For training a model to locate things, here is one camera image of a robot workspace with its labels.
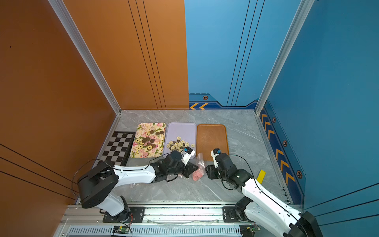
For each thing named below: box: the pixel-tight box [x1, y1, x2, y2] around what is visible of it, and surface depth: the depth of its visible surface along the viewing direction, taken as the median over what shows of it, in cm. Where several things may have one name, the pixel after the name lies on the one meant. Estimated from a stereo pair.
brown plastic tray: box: [196, 124, 230, 161], surface depth 105 cm
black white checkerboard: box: [100, 131, 136, 167], surface depth 97 cm
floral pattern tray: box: [130, 122, 167, 159], surface depth 102 cm
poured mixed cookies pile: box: [166, 135, 196, 153], surface depth 101 cm
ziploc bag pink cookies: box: [191, 152, 206, 182], surface depth 82 cm
